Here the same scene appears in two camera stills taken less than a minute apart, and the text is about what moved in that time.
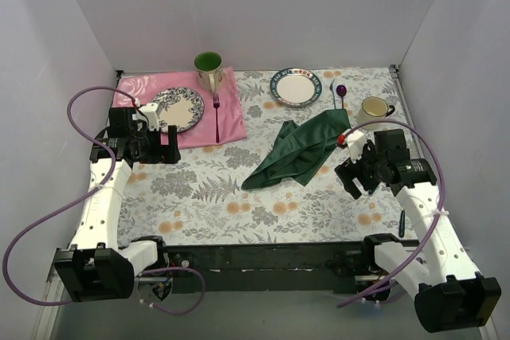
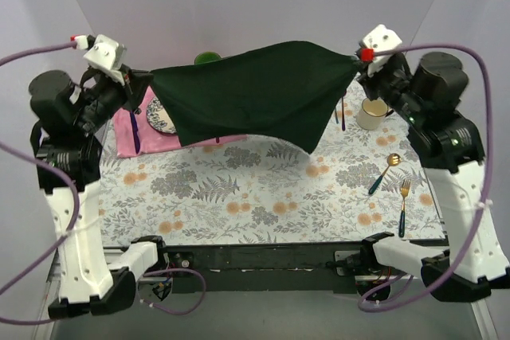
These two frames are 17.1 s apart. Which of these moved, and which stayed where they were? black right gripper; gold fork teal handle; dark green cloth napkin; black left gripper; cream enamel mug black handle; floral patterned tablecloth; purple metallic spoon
Moved: black right gripper; purple metallic spoon; dark green cloth napkin; black left gripper
Stayed: floral patterned tablecloth; gold fork teal handle; cream enamel mug black handle
